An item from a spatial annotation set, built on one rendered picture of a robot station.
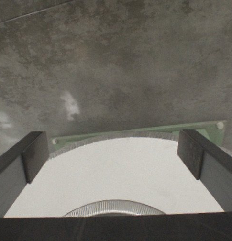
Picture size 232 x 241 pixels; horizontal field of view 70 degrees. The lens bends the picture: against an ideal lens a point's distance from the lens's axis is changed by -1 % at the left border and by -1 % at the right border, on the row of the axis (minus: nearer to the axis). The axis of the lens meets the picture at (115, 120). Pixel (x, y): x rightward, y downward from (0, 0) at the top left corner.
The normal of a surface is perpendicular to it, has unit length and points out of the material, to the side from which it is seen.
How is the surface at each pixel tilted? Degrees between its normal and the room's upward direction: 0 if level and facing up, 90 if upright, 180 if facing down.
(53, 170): 90
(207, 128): 0
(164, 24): 0
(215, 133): 0
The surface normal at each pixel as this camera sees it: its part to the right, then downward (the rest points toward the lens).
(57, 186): -0.22, -0.75
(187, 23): -0.09, 0.65
